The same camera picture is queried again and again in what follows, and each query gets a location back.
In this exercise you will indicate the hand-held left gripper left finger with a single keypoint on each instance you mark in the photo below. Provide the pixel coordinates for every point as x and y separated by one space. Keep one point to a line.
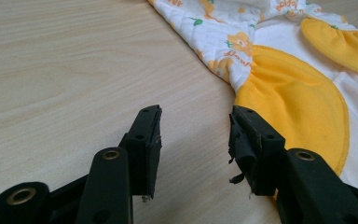
144 149

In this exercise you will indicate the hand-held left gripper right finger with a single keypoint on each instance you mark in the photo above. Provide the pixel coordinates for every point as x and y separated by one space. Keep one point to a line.
254 152

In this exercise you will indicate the white and yellow baby garment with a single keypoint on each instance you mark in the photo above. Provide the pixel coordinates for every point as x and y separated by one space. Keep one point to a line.
292 93

